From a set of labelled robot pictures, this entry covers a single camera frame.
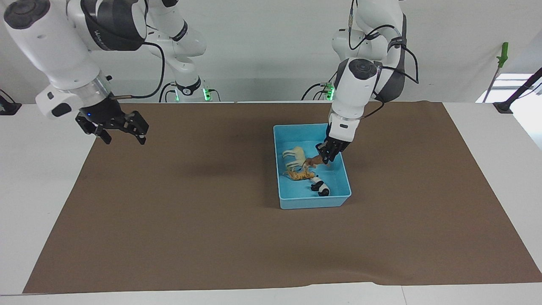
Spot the cream horse toy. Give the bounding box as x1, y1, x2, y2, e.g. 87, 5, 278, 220
282, 146, 307, 170

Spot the blue plastic storage box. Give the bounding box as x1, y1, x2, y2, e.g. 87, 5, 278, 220
273, 123, 352, 210

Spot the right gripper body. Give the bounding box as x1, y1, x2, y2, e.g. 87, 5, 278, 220
77, 94, 126, 126

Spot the black and white animal toy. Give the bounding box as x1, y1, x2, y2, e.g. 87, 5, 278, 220
310, 175, 330, 197

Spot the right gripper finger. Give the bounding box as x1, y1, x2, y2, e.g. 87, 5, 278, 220
111, 111, 150, 146
75, 115, 112, 145

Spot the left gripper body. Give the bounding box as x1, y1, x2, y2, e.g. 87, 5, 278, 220
325, 136, 351, 153

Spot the black stand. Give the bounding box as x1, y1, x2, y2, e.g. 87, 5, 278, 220
493, 67, 542, 114
0, 89, 22, 116

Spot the brown animal toy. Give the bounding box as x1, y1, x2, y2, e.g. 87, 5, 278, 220
304, 155, 331, 169

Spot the green-handled metal rod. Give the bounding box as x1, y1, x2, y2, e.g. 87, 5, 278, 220
482, 42, 509, 103

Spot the black cable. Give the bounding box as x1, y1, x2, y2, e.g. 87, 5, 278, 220
347, 0, 420, 85
158, 82, 179, 103
359, 91, 387, 120
111, 40, 167, 101
301, 82, 335, 102

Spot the orange tiger toy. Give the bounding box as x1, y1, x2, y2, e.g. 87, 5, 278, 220
282, 167, 317, 181

